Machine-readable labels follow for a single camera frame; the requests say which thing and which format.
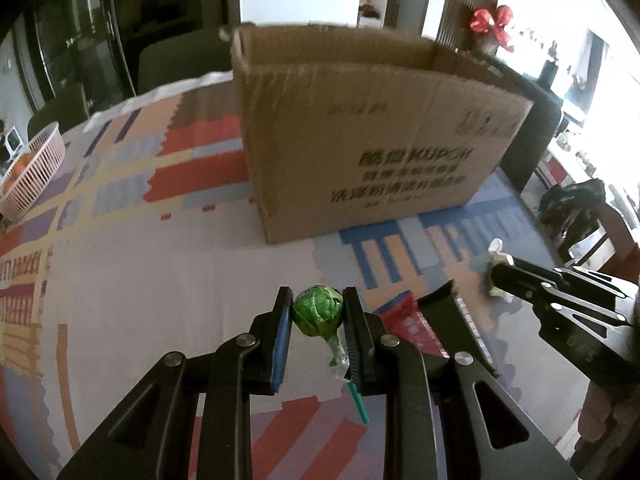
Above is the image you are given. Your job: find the red foil balloon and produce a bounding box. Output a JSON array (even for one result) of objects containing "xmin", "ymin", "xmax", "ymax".
[{"xmin": 469, "ymin": 4, "xmax": 517, "ymax": 54}]

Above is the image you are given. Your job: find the dark dining chair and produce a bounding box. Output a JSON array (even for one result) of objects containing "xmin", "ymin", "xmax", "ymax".
[
  {"xmin": 27, "ymin": 82, "xmax": 92, "ymax": 127},
  {"xmin": 477, "ymin": 52, "xmax": 564, "ymax": 197},
  {"xmin": 137, "ymin": 27, "xmax": 235, "ymax": 97}
]

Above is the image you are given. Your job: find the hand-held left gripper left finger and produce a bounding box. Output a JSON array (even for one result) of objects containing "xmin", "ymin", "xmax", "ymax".
[{"xmin": 56, "ymin": 286, "xmax": 295, "ymax": 480}]

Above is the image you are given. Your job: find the dark bag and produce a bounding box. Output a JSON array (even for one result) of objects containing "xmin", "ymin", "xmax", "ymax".
[{"xmin": 537, "ymin": 177, "xmax": 609, "ymax": 256}]

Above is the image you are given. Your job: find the person's right hand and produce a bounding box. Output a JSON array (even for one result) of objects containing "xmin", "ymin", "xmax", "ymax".
[{"xmin": 579, "ymin": 384, "xmax": 640, "ymax": 445}]

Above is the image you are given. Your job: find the dark glass sliding door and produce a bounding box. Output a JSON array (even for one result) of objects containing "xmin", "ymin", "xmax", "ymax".
[{"xmin": 14, "ymin": 0, "xmax": 241, "ymax": 111}]

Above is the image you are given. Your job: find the small white appliance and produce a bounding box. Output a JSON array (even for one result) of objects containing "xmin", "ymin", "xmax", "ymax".
[{"xmin": 0, "ymin": 129, "xmax": 24, "ymax": 155}]

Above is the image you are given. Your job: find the pale green candy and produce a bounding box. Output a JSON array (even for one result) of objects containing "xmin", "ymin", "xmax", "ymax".
[{"xmin": 485, "ymin": 238, "xmax": 513, "ymax": 303}]

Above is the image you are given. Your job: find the pile of oranges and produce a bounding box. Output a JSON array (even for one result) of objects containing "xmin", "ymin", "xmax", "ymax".
[{"xmin": 0, "ymin": 144, "xmax": 47, "ymax": 197}]

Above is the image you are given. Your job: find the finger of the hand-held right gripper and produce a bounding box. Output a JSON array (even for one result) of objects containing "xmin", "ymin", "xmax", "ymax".
[
  {"xmin": 491, "ymin": 271, "xmax": 627, "ymax": 327},
  {"xmin": 491, "ymin": 255, "xmax": 640, "ymax": 306}
]

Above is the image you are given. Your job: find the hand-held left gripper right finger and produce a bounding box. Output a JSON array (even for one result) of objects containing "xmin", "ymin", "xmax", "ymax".
[{"xmin": 341, "ymin": 286, "xmax": 578, "ymax": 480}]

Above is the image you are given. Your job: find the brown wooden chair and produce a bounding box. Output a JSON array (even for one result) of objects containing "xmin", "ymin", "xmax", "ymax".
[{"xmin": 570, "ymin": 202, "xmax": 640, "ymax": 286}]

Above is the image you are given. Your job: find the brown cardboard box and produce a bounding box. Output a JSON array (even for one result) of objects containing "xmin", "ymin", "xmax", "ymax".
[{"xmin": 219, "ymin": 22, "xmax": 537, "ymax": 246}]

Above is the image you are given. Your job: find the white basket of oranges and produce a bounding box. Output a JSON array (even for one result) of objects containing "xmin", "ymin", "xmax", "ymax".
[{"xmin": 0, "ymin": 121, "xmax": 67, "ymax": 222}]

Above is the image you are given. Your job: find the green lollipop with teal stick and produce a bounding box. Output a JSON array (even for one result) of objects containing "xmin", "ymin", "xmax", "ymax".
[{"xmin": 291, "ymin": 284, "xmax": 372, "ymax": 425}]

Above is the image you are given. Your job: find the large red snack packet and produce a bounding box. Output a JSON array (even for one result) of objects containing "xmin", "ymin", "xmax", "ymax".
[{"xmin": 382, "ymin": 297, "xmax": 447, "ymax": 357}]

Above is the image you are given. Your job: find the black snack packet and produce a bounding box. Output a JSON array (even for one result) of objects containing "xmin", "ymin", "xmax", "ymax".
[{"xmin": 416, "ymin": 281, "xmax": 497, "ymax": 377}]

